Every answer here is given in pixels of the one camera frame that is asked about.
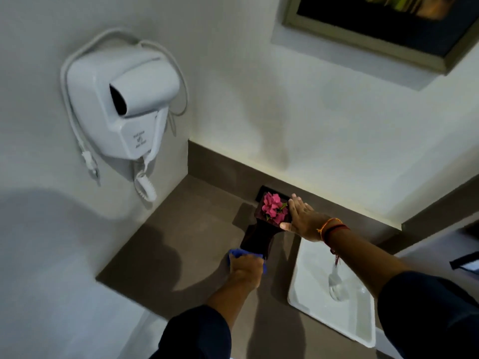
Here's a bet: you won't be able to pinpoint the blue cleaning cloth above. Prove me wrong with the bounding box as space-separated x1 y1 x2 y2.
228 249 267 274

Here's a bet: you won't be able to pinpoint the white hair dryer wall holder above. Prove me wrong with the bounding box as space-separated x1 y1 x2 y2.
66 46 170 160

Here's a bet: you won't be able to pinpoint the person's right hand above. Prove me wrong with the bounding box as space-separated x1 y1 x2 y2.
280 193 331 243

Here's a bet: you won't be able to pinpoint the person's left hand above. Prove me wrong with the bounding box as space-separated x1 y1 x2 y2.
229 254 265 290

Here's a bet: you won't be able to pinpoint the dark blue right sleeve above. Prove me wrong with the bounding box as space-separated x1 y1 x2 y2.
377 271 479 359

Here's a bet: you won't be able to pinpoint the framed wall picture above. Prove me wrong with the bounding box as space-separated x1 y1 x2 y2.
282 0 479 75

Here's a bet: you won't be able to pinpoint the chrome faucet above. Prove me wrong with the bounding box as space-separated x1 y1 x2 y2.
328 257 350 302

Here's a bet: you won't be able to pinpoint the person's left forearm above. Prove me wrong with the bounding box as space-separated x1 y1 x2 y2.
205 277 260 330

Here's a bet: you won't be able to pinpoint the person's right forearm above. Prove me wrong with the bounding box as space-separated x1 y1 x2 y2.
325 227 411 299

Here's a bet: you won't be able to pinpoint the dark blue left sleeve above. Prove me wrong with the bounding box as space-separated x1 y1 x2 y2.
149 305 232 359

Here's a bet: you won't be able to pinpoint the dark flat object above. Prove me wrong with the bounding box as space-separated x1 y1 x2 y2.
449 251 479 274

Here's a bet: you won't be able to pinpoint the orange thread bracelet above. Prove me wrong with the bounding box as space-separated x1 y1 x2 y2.
317 217 343 241

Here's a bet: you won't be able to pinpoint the white hair dryer cord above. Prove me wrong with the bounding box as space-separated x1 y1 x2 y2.
60 27 189 203

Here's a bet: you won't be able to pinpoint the red thread bracelet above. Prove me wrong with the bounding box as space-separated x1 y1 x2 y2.
323 224 350 267

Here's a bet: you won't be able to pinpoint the white hair dryer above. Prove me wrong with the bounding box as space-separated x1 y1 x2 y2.
109 59 181 172

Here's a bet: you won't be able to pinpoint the white sink basin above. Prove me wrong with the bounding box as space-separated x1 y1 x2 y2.
287 237 376 348

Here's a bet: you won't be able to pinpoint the dark blue sleeve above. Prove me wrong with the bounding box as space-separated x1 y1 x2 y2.
377 271 479 359
149 305 232 359

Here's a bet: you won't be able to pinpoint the dark rectangular tray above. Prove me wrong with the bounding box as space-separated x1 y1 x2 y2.
240 185 293 260

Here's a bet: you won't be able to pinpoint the pink flowers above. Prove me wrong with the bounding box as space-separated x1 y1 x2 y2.
261 192 289 225

